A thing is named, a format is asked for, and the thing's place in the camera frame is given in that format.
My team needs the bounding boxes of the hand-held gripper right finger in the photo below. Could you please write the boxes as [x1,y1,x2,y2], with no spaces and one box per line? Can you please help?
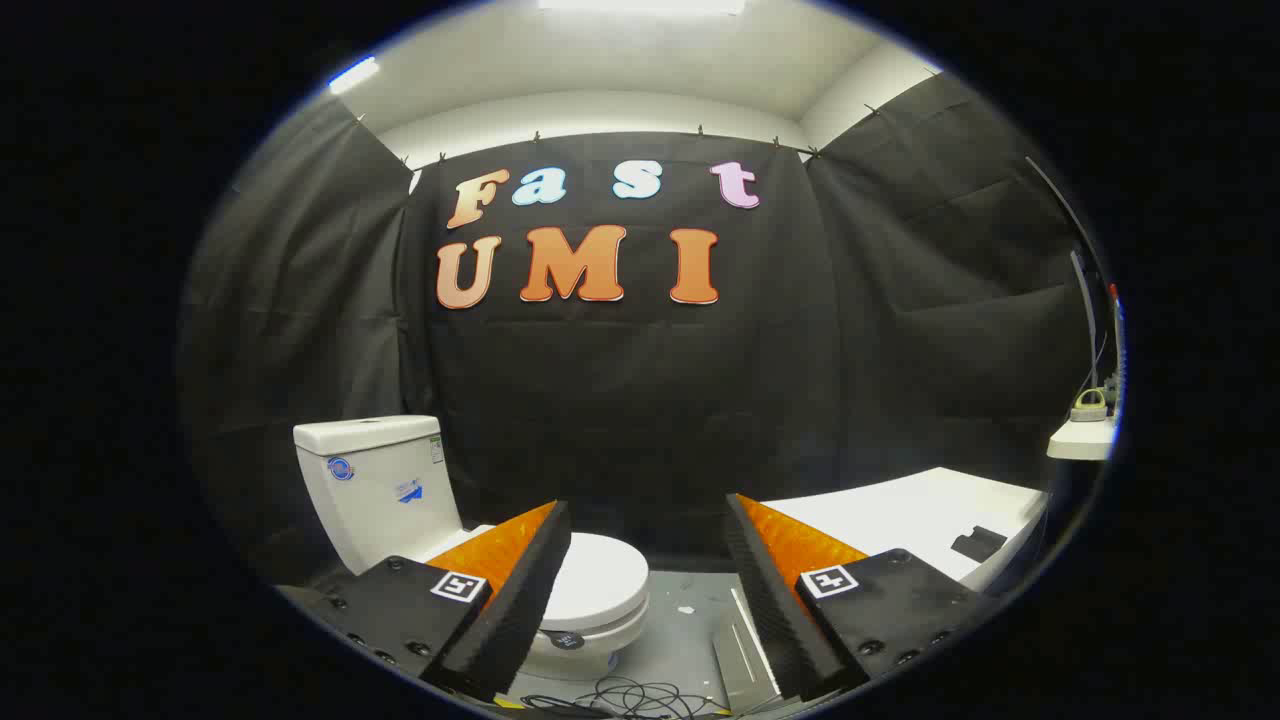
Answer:
[724,492,993,703]

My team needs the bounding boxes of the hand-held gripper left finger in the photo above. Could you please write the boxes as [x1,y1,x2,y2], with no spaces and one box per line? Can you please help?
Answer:
[283,500,573,704]

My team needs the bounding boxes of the white toilet lid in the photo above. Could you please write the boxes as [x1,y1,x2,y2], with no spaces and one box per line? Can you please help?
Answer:
[425,524,651,633]

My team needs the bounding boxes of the white toilet with tank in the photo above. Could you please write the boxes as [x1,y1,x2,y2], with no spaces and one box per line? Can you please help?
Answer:
[293,415,651,683]

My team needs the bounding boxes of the flat metal strip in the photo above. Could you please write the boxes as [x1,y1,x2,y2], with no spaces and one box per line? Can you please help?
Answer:
[712,588,783,716]

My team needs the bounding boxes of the white panelled cabinet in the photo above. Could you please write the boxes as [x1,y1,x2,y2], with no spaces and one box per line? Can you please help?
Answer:
[760,466,1051,593]

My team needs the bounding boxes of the small black flat item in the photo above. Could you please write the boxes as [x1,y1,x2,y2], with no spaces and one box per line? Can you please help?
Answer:
[950,526,1009,563]

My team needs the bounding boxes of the black backdrop cloth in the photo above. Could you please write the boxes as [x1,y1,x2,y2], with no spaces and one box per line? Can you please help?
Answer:
[178,72,1111,591]

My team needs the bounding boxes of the small white shelf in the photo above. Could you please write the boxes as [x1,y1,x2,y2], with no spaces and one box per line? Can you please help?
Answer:
[1047,415,1118,462]

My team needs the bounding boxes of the thin grey pole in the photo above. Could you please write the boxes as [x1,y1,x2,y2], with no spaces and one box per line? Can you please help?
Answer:
[1068,250,1103,393]

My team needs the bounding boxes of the small ceiling light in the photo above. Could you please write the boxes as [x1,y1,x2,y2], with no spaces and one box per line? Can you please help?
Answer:
[328,56,381,96]

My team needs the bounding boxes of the long ceiling light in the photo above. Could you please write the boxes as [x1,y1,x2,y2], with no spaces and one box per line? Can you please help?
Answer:
[537,0,747,15]

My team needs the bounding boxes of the tangled black cables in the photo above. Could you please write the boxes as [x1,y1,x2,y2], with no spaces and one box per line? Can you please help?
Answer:
[520,676,731,720]

